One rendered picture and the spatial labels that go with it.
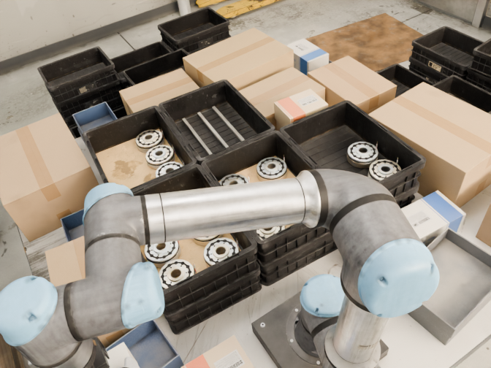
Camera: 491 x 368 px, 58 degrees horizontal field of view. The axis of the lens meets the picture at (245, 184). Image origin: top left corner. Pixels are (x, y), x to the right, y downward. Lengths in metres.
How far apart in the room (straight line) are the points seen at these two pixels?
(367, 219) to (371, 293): 0.11
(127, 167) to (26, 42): 2.96
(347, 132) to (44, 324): 1.33
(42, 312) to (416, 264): 0.48
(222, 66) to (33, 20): 2.72
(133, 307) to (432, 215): 1.11
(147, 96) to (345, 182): 1.37
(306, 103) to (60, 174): 0.91
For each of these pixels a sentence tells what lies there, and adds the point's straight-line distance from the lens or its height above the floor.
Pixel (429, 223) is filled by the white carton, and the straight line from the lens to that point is 1.48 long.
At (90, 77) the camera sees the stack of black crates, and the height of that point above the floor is 0.57.
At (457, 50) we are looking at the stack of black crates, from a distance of 3.18.
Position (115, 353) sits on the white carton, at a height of 1.13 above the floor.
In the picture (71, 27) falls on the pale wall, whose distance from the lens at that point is 4.54.
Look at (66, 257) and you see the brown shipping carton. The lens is 1.44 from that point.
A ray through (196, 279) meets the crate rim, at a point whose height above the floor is 0.93.
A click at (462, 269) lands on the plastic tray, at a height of 0.75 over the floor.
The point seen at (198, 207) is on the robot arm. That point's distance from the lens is 0.66.
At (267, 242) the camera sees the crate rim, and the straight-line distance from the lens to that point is 1.21.
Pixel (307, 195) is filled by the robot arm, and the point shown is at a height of 1.38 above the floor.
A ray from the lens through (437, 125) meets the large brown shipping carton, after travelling 1.66.
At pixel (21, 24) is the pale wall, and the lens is 4.46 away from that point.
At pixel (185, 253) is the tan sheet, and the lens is 1.35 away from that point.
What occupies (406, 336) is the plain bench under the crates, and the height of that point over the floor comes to 0.70.
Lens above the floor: 1.90
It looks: 45 degrees down
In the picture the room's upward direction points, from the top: 8 degrees counter-clockwise
